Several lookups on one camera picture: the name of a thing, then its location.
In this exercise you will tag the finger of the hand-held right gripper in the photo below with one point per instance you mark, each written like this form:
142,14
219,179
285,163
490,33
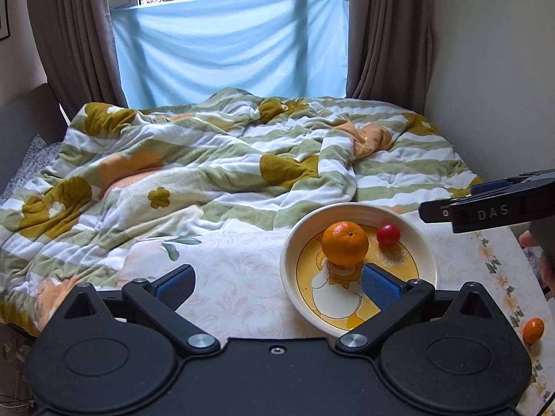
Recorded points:
435,212
488,189

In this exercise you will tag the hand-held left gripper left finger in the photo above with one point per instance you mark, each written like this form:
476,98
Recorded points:
175,288

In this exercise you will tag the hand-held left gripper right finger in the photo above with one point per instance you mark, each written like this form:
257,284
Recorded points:
381,286

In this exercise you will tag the orange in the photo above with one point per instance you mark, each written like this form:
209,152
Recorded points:
344,242

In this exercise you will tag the cream bowl with duck print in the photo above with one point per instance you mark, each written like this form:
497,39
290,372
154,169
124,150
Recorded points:
299,234

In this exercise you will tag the small mandarin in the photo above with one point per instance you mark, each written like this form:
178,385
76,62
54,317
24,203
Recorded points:
533,330

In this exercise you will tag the person's right hand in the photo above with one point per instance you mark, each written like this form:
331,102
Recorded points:
528,239

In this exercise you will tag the red cherry tomato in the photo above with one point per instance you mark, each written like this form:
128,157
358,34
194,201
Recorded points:
388,235

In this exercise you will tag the green striped floral blanket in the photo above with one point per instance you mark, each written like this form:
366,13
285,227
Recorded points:
195,169

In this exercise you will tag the grey-brown curtain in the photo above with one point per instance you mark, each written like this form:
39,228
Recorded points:
390,39
73,39

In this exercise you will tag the grey patterned pillow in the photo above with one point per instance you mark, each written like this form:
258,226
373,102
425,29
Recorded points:
30,160

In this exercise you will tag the grey upholstered headboard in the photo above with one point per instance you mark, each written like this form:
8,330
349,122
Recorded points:
26,117

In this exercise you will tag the light blue window cloth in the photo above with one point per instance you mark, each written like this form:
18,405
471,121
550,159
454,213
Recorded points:
230,47

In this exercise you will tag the framed wall picture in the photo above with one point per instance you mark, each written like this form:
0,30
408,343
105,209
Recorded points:
3,13

